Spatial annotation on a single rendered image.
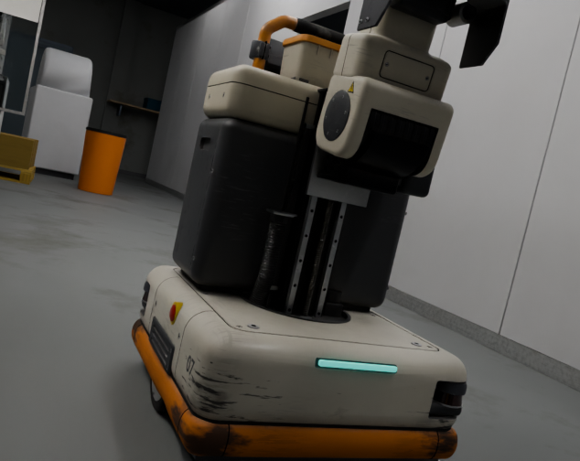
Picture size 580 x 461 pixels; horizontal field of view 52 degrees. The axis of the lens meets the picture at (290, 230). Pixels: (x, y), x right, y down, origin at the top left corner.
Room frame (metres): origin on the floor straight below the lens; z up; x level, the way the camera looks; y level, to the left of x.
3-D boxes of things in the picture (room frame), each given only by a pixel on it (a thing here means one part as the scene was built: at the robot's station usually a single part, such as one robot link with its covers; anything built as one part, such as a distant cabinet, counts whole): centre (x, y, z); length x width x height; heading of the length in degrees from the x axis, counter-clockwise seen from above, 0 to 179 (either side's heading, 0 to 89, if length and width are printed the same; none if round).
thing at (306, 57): (1.56, 0.00, 0.87); 0.23 x 0.15 x 0.11; 115
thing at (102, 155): (6.54, 2.19, 0.34); 0.44 x 0.43 x 0.68; 114
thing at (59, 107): (7.72, 3.26, 0.78); 0.90 x 0.71 x 1.56; 26
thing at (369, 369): (1.46, -0.05, 0.16); 0.67 x 0.64 x 0.25; 25
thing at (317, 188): (1.33, -0.18, 0.68); 0.28 x 0.27 x 0.25; 115
